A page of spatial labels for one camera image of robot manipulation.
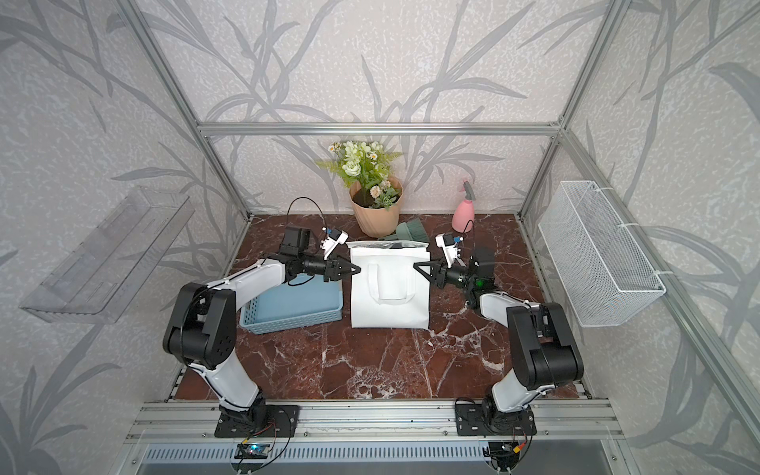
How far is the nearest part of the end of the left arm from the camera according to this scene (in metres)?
0.77

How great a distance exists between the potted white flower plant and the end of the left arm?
250 mm

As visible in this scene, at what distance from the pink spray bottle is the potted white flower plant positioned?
24 cm

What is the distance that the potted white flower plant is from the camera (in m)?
0.94

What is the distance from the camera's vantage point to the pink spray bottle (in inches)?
42.1

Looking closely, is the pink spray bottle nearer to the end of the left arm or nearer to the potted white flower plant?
the potted white flower plant

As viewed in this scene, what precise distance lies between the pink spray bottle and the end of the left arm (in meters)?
0.49
